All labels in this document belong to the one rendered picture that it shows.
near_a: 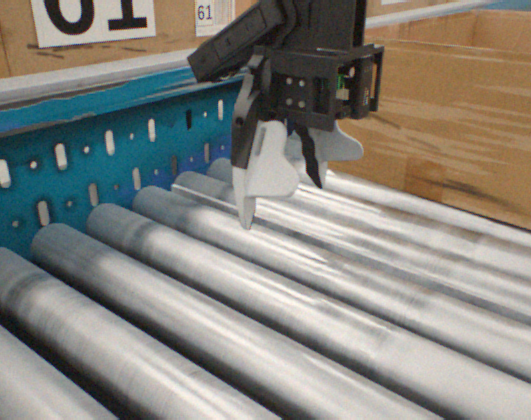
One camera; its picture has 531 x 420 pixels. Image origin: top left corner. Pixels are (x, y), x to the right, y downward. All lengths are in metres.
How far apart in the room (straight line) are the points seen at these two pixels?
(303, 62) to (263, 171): 0.09
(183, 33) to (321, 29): 0.38
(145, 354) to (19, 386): 0.08
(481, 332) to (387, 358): 0.08
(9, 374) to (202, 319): 0.14
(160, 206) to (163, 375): 0.28
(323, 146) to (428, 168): 0.17
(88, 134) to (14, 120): 0.11
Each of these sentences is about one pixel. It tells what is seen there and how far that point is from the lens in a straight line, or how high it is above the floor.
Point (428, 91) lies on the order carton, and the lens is 0.61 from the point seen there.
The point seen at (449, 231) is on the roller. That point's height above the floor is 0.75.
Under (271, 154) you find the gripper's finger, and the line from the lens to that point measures 0.41.
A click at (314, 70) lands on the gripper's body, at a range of 0.38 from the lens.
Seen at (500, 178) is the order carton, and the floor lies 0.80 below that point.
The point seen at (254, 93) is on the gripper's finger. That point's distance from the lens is 0.41.
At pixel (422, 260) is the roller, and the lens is 0.51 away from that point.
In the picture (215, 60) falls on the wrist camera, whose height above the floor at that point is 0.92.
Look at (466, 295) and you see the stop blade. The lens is 0.49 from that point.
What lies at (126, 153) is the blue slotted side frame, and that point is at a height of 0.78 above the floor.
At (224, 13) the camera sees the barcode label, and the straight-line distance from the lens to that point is 0.81.
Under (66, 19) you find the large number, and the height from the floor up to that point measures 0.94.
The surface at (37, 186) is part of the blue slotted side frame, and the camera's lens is 0.62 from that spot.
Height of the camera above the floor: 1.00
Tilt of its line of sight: 26 degrees down
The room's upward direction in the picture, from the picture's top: straight up
